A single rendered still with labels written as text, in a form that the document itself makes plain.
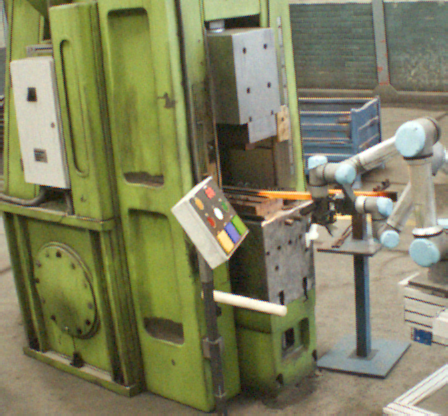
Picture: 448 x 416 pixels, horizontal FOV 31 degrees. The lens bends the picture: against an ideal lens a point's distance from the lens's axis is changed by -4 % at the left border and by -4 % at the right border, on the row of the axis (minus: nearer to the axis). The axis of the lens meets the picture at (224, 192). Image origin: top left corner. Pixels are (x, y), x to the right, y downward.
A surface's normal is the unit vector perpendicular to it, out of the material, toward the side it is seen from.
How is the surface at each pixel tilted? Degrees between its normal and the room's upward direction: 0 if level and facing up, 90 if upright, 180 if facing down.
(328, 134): 89
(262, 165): 90
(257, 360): 89
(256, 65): 90
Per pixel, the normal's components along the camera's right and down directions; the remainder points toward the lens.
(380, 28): -0.55, 0.27
